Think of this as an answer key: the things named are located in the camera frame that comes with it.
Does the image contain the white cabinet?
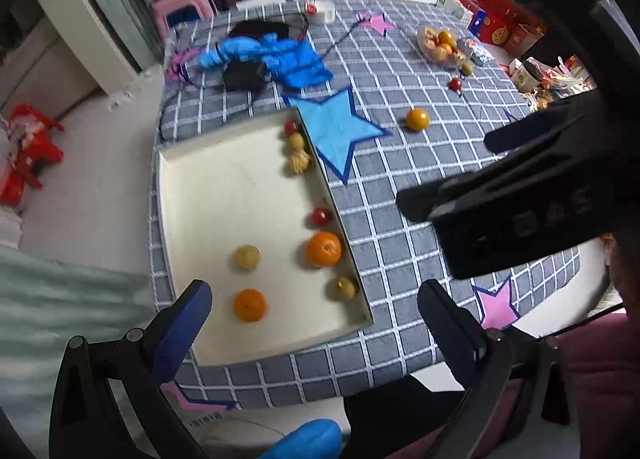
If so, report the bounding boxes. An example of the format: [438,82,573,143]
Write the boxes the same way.
[27,0,143,90]

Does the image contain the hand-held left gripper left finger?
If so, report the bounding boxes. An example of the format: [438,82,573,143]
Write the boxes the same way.
[49,279,213,459]

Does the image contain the red plastic chair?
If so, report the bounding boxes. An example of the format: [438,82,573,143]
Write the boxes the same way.
[0,104,66,212]

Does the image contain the pale green blanket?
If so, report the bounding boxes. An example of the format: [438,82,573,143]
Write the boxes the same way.
[0,244,161,420]

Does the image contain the blue rounded object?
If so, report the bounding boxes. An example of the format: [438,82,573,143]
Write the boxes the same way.
[264,419,344,459]

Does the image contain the silver patterned packet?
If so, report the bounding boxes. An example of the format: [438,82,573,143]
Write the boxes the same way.
[462,36,496,66]

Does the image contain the white patterned paper cup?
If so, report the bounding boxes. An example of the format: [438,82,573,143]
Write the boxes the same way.
[515,59,543,92]

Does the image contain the person's dark trousers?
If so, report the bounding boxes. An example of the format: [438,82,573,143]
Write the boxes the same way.
[342,373,473,459]

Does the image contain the grey checkered star tablecloth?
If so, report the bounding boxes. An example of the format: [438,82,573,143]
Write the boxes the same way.
[150,0,583,412]

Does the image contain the pile of snack packets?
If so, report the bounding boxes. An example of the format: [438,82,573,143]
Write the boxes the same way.
[525,54,598,112]

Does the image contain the clear fruit bowl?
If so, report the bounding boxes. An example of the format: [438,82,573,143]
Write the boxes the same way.
[417,22,471,69]

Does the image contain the person's right forearm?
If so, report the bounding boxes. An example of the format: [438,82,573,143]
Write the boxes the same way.
[606,234,640,312]

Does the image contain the black pouch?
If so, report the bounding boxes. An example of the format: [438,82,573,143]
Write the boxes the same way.
[221,62,268,92]

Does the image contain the yellow-orange citrus fruit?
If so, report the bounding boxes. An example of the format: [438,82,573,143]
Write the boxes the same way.
[405,108,431,132]

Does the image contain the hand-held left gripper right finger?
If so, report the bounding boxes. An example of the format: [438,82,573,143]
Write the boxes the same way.
[416,279,581,459]

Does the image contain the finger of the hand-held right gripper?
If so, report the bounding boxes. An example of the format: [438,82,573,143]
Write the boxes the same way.
[484,90,616,154]
[397,139,606,222]

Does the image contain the white rectangular tray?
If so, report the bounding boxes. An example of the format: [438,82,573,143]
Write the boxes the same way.
[157,106,375,368]

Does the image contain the person's maroon garment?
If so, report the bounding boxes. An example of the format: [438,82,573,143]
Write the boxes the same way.
[385,311,640,459]

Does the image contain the pink plastic stool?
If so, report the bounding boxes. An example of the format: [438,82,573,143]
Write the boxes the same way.
[151,0,217,42]

